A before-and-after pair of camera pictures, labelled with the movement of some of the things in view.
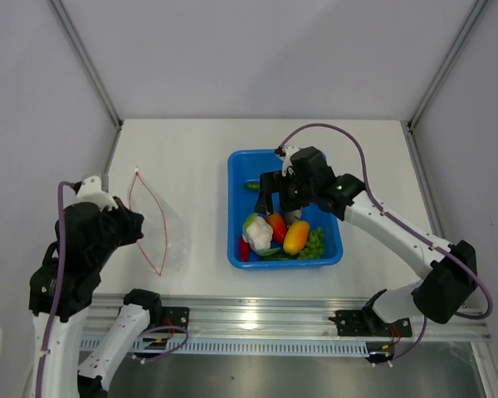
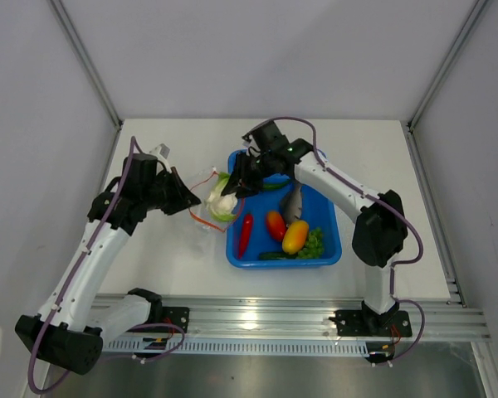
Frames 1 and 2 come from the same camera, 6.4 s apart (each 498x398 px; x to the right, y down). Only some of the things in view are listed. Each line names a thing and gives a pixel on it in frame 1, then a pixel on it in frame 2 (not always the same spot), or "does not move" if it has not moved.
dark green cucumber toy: [278, 256] does not move
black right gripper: [270, 183] -> [240, 181]
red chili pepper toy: [244, 250] -> [246, 231]
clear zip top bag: [165, 241] -> [208, 205]
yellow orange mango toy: [295, 237] does not move
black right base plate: [366, 322] does not move
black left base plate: [174, 316] does not move
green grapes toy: [315, 246] does not move
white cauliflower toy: [258, 232] -> [222, 207]
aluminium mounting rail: [279, 317] does not move
